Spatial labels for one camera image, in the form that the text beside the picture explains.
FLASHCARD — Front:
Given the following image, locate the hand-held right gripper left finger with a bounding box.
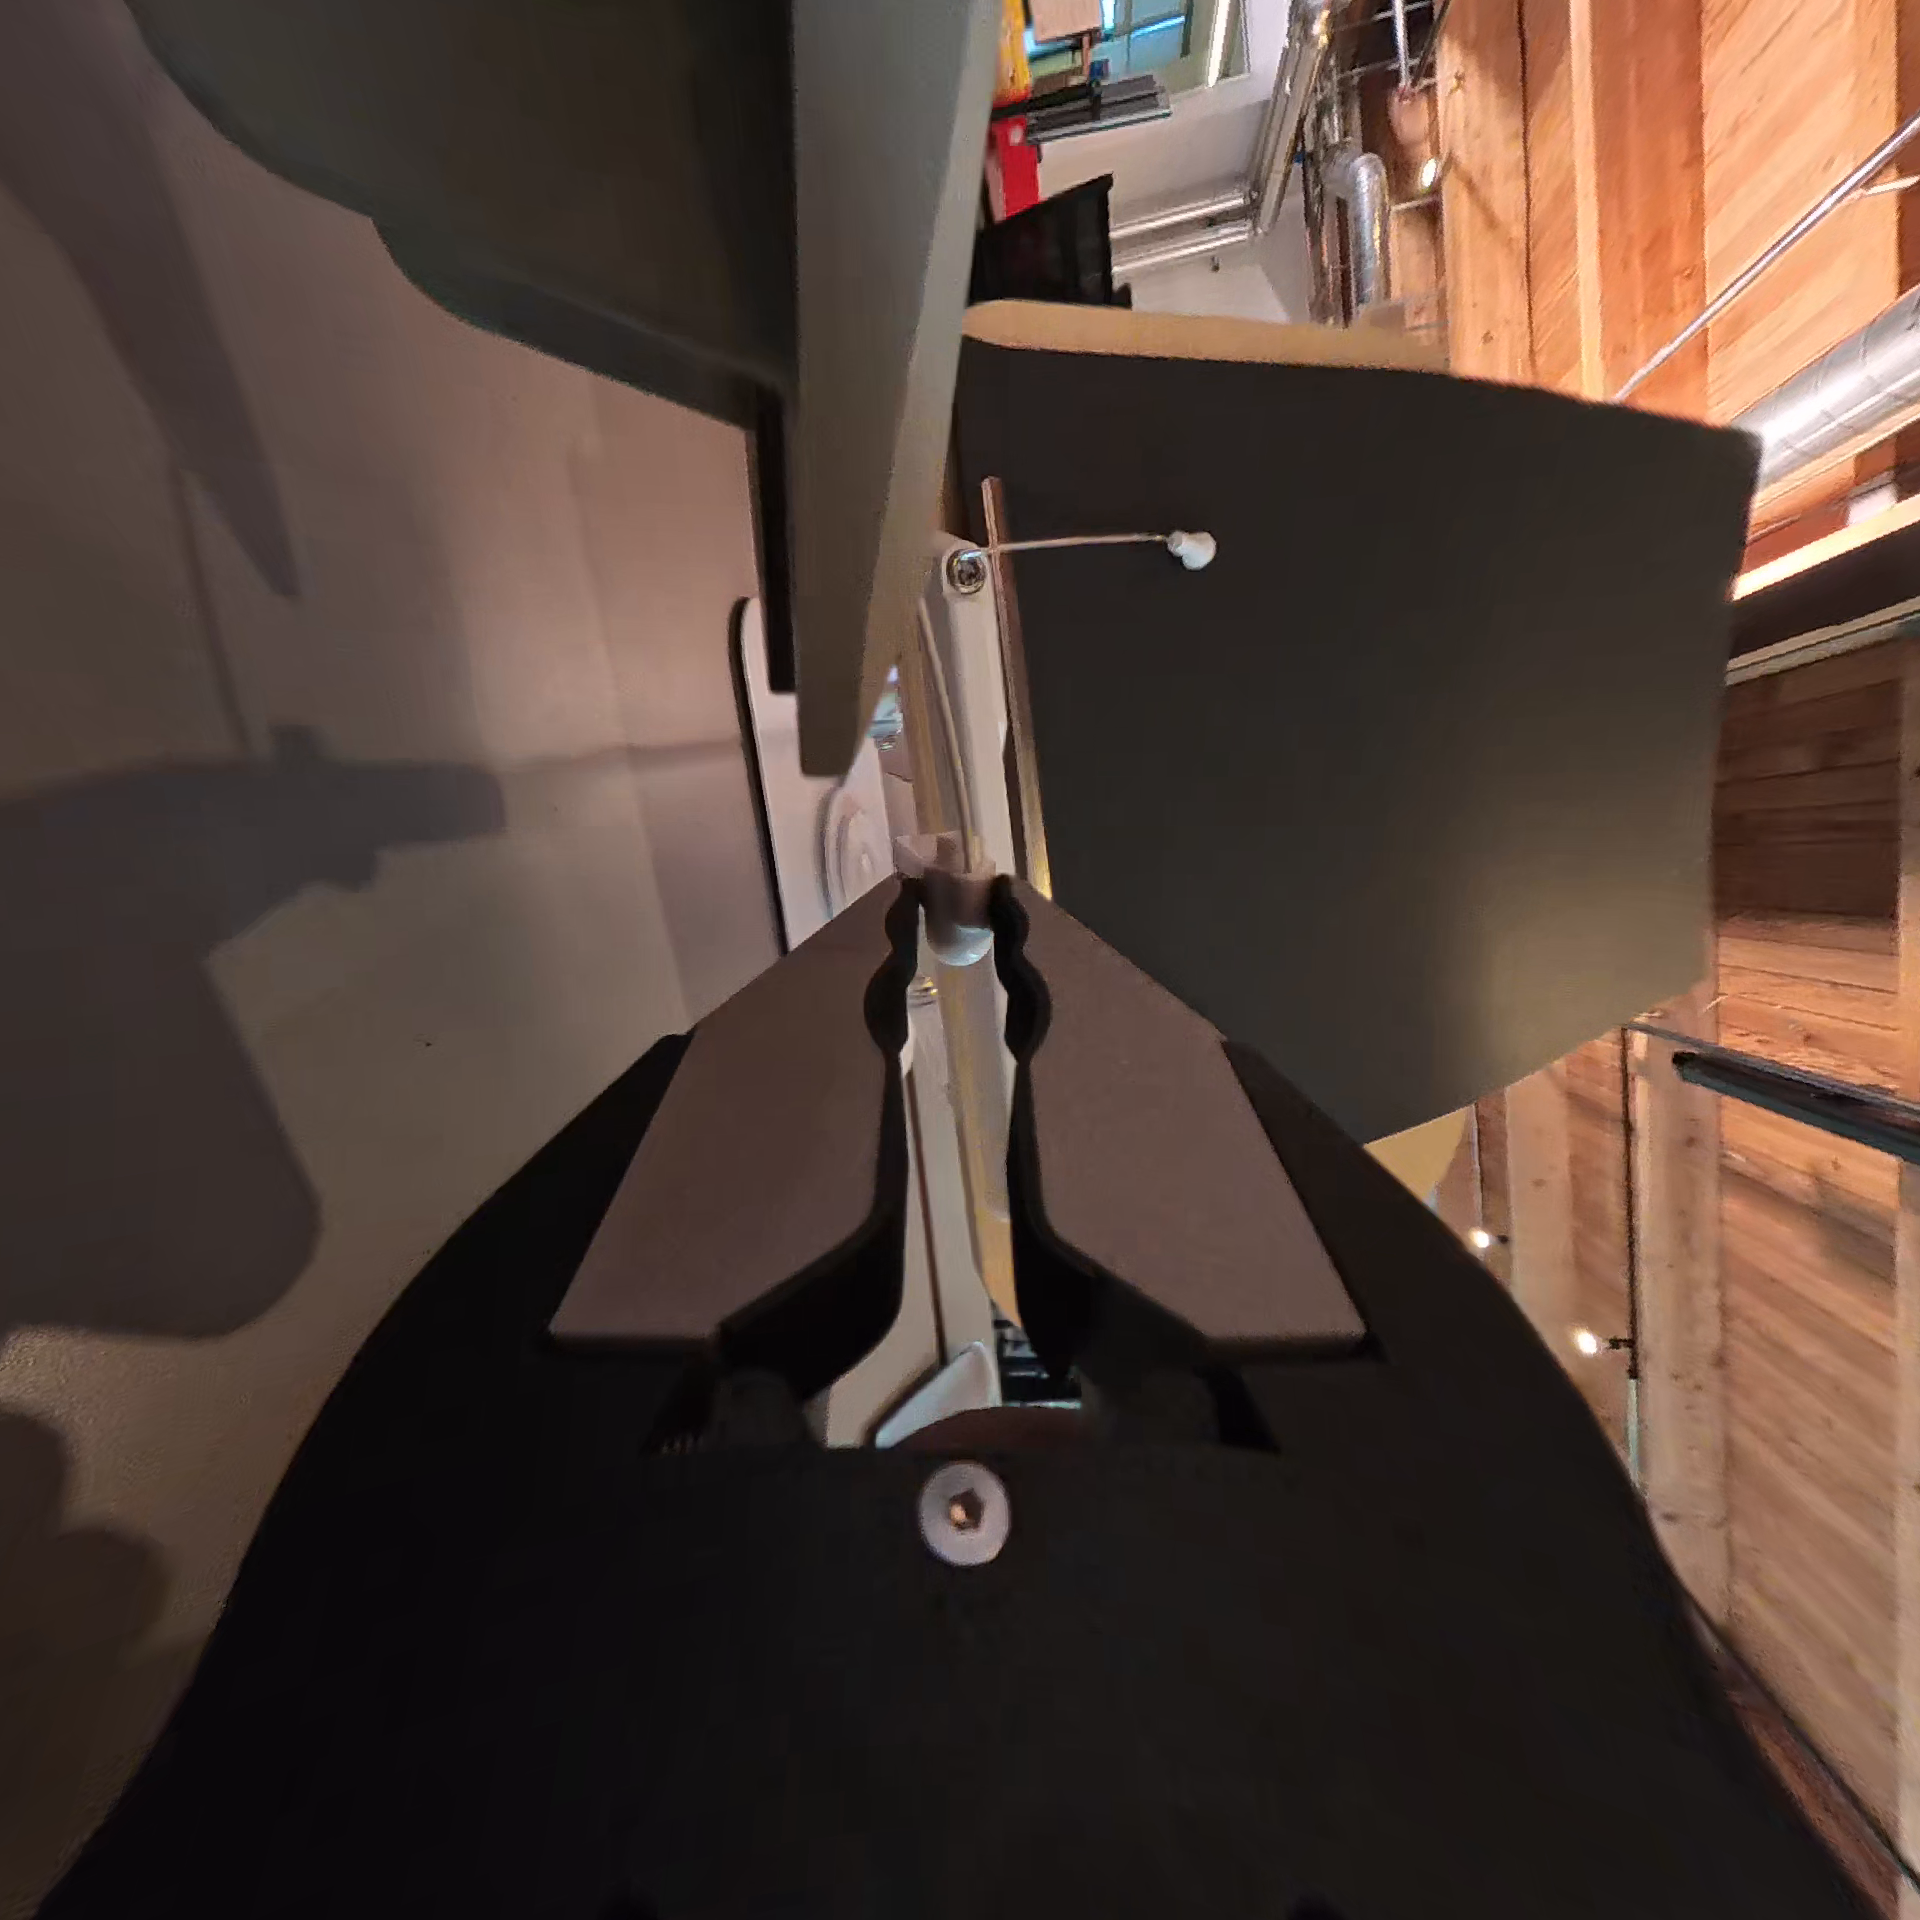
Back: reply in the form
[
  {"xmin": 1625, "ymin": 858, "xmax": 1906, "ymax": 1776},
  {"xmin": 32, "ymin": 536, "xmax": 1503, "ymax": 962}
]
[{"xmin": 549, "ymin": 882, "xmax": 920, "ymax": 1399}]

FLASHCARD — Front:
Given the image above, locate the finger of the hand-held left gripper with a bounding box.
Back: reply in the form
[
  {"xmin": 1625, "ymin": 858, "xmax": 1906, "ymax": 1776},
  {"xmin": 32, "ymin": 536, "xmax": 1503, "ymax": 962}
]
[
  {"xmin": 751, "ymin": 0, "xmax": 1005, "ymax": 778},
  {"xmin": 122, "ymin": 0, "xmax": 798, "ymax": 425}
]

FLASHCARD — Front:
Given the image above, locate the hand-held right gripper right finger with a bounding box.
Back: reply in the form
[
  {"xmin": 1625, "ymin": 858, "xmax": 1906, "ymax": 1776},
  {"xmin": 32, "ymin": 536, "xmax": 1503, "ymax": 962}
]
[{"xmin": 1003, "ymin": 882, "xmax": 1370, "ymax": 1399}]

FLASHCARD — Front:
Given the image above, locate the white cable adapter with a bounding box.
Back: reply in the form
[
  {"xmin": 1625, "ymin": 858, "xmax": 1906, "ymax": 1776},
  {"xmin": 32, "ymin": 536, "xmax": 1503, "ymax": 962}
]
[{"xmin": 894, "ymin": 835, "xmax": 1005, "ymax": 965}]

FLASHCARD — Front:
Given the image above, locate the black crate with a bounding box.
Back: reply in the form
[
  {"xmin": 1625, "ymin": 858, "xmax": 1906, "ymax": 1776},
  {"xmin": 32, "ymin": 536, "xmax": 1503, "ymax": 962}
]
[{"xmin": 972, "ymin": 176, "xmax": 1120, "ymax": 312}]

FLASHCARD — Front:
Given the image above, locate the white stand base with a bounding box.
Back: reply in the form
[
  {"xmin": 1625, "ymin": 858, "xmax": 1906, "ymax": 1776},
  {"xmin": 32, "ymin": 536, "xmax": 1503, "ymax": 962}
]
[{"xmin": 731, "ymin": 595, "xmax": 1053, "ymax": 1449}]

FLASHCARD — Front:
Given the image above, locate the black panel wooden stand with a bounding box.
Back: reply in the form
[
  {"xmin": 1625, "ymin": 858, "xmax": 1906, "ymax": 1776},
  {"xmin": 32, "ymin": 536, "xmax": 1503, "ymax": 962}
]
[{"xmin": 945, "ymin": 299, "xmax": 1764, "ymax": 1202}]

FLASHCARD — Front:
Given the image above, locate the thin wire with white tip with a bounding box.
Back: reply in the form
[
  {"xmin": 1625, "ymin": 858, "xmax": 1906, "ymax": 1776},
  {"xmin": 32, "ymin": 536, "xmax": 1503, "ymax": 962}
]
[{"xmin": 949, "ymin": 523, "xmax": 1220, "ymax": 590}]

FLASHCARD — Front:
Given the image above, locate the silver ventilation duct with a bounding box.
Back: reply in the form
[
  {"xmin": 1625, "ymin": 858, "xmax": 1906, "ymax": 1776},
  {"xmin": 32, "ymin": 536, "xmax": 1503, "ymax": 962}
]
[{"xmin": 1741, "ymin": 322, "xmax": 1920, "ymax": 485}]

